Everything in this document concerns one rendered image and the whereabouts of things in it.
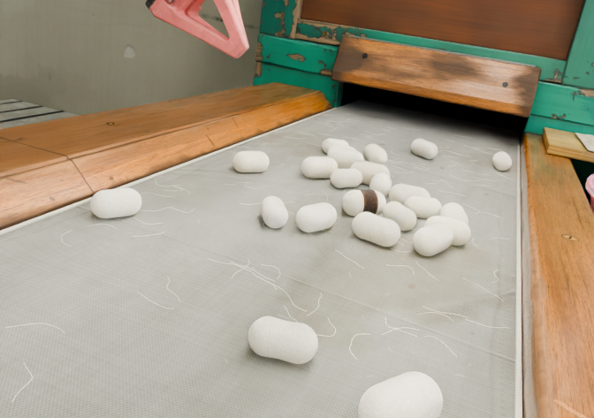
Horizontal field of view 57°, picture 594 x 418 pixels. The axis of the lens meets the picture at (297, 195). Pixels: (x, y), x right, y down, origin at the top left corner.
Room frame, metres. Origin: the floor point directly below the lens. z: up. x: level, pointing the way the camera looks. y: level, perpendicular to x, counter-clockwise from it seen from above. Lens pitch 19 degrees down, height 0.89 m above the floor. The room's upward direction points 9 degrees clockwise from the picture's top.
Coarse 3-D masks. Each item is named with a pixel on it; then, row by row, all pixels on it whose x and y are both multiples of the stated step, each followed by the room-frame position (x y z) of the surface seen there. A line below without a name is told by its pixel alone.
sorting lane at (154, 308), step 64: (320, 128) 0.74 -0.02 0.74; (384, 128) 0.81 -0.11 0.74; (192, 192) 0.42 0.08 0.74; (256, 192) 0.44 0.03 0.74; (320, 192) 0.46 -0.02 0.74; (448, 192) 0.53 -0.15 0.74; (512, 192) 0.56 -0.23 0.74; (0, 256) 0.27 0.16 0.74; (64, 256) 0.28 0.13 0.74; (128, 256) 0.29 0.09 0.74; (192, 256) 0.30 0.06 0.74; (256, 256) 0.32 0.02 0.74; (320, 256) 0.33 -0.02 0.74; (384, 256) 0.35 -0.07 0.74; (448, 256) 0.36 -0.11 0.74; (512, 256) 0.38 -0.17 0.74; (0, 320) 0.21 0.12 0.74; (64, 320) 0.22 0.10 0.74; (128, 320) 0.23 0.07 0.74; (192, 320) 0.23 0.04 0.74; (320, 320) 0.25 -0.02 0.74; (384, 320) 0.26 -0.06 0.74; (448, 320) 0.27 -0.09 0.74; (512, 320) 0.28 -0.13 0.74; (0, 384) 0.17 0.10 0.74; (64, 384) 0.18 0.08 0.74; (128, 384) 0.18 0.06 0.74; (192, 384) 0.19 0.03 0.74; (256, 384) 0.19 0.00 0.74; (320, 384) 0.20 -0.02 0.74; (448, 384) 0.21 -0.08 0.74; (512, 384) 0.22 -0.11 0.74
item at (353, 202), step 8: (352, 192) 0.42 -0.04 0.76; (360, 192) 0.42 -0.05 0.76; (376, 192) 0.42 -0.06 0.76; (344, 200) 0.41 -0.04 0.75; (352, 200) 0.41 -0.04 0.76; (360, 200) 0.41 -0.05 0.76; (384, 200) 0.42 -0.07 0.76; (344, 208) 0.41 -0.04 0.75; (352, 208) 0.41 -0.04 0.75; (360, 208) 0.41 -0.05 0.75
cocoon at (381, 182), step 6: (378, 174) 0.49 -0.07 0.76; (384, 174) 0.49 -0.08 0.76; (372, 180) 0.47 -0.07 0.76; (378, 180) 0.47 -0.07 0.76; (384, 180) 0.47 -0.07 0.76; (390, 180) 0.48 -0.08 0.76; (372, 186) 0.47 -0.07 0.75; (378, 186) 0.47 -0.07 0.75; (384, 186) 0.47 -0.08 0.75; (390, 186) 0.47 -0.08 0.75; (384, 192) 0.46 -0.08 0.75
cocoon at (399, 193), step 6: (396, 186) 0.46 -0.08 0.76; (402, 186) 0.45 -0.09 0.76; (408, 186) 0.46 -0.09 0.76; (414, 186) 0.46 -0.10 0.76; (390, 192) 0.46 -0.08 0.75; (396, 192) 0.45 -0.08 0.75; (402, 192) 0.45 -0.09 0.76; (408, 192) 0.45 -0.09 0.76; (414, 192) 0.45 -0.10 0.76; (420, 192) 0.45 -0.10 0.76; (426, 192) 0.45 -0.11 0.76; (390, 198) 0.46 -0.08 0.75; (396, 198) 0.45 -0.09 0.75; (402, 198) 0.45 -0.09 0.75; (402, 204) 0.45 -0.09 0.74
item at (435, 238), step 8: (432, 224) 0.37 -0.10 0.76; (440, 224) 0.37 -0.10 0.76; (416, 232) 0.36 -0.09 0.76; (424, 232) 0.35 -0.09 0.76; (432, 232) 0.35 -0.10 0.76; (440, 232) 0.36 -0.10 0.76; (448, 232) 0.36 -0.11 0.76; (416, 240) 0.35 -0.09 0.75; (424, 240) 0.35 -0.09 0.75; (432, 240) 0.35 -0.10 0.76; (440, 240) 0.35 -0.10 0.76; (448, 240) 0.36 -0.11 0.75; (416, 248) 0.35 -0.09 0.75; (424, 248) 0.35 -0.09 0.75; (432, 248) 0.35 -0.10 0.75; (440, 248) 0.35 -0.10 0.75
